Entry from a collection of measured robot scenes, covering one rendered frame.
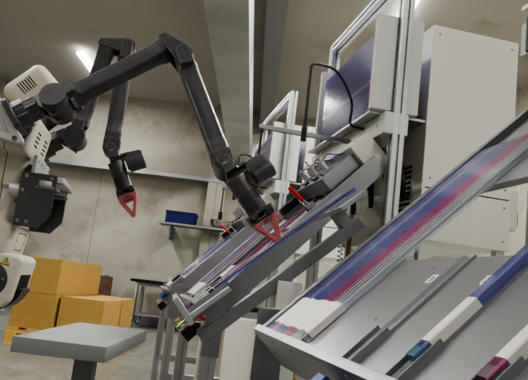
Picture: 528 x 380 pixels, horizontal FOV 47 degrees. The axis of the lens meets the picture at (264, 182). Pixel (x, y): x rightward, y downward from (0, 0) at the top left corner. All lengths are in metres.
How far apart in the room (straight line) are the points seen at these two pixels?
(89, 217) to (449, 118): 9.02
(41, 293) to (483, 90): 4.87
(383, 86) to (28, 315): 4.84
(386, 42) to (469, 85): 0.32
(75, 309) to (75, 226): 4.72
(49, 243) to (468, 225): 9.28
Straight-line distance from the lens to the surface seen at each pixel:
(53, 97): 1.78
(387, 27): 2.05
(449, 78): 2.11
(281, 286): 1.44
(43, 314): 6.17
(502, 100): 2.19
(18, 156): 1.96
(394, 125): 1.93
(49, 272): 6.16
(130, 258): 10.43
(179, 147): 10.57
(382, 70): 1.99
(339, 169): 1.91
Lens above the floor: 0.79
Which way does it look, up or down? 10 degrees up
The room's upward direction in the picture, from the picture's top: 7 degrees clockwise
